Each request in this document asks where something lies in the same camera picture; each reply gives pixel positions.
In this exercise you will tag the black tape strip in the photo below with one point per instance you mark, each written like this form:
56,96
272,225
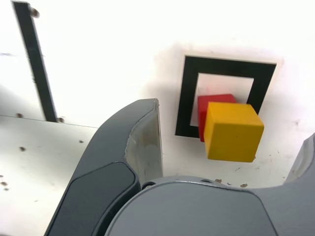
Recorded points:
34,61

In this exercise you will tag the red cube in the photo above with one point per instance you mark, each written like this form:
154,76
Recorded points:
214,98

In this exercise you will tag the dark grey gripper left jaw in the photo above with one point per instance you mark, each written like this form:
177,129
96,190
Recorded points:
98,172

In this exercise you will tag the black tape square outline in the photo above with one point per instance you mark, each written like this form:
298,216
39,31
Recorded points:
187,98

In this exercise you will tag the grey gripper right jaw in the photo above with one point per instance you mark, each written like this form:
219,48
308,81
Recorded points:
197,211

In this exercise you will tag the yellow cube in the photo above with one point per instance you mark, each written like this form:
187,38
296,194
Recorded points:
231,132

